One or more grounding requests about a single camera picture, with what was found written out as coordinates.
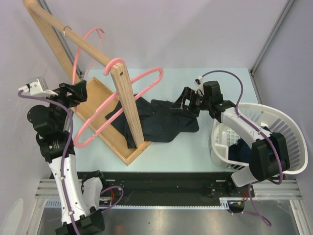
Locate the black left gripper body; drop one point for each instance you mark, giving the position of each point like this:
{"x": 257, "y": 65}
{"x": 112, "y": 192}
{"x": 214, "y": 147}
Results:
{"x": 59, "y": 98}

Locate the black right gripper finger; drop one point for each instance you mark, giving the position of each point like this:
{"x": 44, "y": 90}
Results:
{"x": 176, "y": 106}
{"x": 186, "y": 95}

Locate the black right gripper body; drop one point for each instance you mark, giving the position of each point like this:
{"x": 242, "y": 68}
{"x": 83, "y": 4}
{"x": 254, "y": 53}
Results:
{"x": 199, "y": 103}

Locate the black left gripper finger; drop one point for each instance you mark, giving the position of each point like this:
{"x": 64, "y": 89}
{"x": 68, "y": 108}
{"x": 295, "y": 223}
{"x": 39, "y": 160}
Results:
{"x": 78, "y": 89}
{"x": 74, "y": 99}

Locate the wooden rack base tray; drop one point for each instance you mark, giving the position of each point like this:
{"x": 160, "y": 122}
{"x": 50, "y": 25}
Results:
{"x": 93, "y": 119}

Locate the dark green shorts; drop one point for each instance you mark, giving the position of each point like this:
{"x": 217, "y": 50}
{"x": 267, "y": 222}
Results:
{"x": 160, "y": 123}

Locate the navy blue shorts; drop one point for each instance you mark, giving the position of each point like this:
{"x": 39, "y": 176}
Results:
{"x": 276, "y": 144}

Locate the wooden rack post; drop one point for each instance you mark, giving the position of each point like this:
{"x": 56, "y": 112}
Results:
{"x": 48, "y": 24}

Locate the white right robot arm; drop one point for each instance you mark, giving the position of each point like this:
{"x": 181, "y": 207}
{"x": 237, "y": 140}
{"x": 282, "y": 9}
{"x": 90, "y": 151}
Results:
{"x": 259, "y": 168}

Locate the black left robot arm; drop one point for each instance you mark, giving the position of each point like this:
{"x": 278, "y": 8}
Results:
{"x": 79, "y": 200}

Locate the white laundry basket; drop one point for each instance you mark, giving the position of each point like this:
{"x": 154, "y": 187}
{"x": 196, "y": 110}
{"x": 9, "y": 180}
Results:
{"x": 222, "y": 137}

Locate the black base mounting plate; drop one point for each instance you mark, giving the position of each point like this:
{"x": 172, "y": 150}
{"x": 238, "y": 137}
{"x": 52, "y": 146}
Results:
{"x": 171, "y": 182}

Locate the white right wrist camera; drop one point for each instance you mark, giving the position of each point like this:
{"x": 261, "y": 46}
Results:
{"x": 199, "y": 82}

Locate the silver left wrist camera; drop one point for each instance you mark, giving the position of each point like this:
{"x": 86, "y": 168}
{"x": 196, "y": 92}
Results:
{"x": 37, "y": 87}

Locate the aluminium rail with cable duct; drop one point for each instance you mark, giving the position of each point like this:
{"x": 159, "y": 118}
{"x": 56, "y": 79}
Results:
{"x": 212, "y": 198}

